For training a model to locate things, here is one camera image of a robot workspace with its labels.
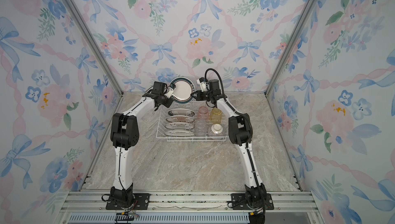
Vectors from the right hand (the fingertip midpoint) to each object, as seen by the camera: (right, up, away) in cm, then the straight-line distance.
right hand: (191, 94), depth 103 cm
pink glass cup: (+8, -13, -7) cm, 17 cm away
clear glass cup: (+6, -21, -13) cm, 26 cm away
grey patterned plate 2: (-6, -24, -13) cm, 28 cm away
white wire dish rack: (+2, -8, +7) cm, 10 cm away
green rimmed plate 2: (-5, -12, -5) cm, 14 cm away
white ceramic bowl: (+16, -24, -10) cm, 31 cm away
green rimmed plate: (-4, +4, -1) cm, 6 cm away
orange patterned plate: (-6, -17, -5) cm, 19 cm away
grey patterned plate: (-6, -20, -11) cm, 24 cm away
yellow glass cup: (+16, -15, -5) cm, 23 cm away
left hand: (-14, -2, +2) cm, 14 cm away
